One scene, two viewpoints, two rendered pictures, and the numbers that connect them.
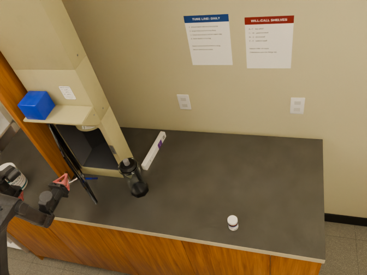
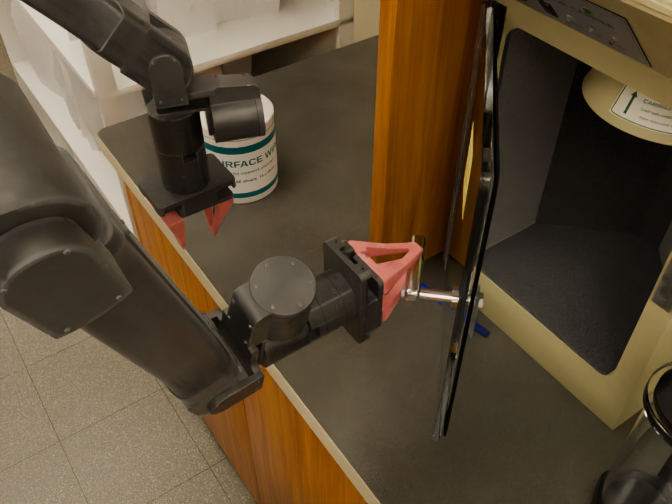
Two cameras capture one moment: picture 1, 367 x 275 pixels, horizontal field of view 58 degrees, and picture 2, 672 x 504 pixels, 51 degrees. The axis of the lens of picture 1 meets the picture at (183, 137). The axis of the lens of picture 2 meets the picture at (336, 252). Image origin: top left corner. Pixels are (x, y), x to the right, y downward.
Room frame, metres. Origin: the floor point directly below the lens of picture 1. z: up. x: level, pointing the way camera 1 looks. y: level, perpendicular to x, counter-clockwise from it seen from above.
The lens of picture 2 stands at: (0.64, 0.43, 1.72)
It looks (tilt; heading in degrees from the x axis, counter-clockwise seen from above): 44 degrees down; 30
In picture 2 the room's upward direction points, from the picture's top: straight up
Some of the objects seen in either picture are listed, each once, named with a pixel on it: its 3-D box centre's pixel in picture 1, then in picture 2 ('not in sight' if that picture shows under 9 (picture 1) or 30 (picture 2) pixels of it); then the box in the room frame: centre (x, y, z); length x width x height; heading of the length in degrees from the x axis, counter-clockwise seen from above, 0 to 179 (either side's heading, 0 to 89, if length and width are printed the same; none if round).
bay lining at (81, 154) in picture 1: (98, 131); (631, 174); (1.41, 0.45, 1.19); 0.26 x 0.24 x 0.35; 65
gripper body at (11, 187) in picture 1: (7, 191); (184, 167); (1.13, 0.92, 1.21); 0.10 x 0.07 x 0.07; 155
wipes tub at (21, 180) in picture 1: (11, 178); (238, 146); (1.41, 1.06, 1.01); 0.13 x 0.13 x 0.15
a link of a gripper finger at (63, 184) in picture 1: (63, 183); (383, 274); (1.10, 0.64, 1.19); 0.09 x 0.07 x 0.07; 155
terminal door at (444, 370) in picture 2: (73, 165); (461, 233); (1.21, 0.59, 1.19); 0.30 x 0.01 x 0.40; 21
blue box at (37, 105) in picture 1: (36, 105); not in sight; (1.28, 0.61, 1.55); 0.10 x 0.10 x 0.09; 65
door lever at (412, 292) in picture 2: (71, 176); (430, 270); (1.13, 0.59, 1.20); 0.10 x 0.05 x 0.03; 21
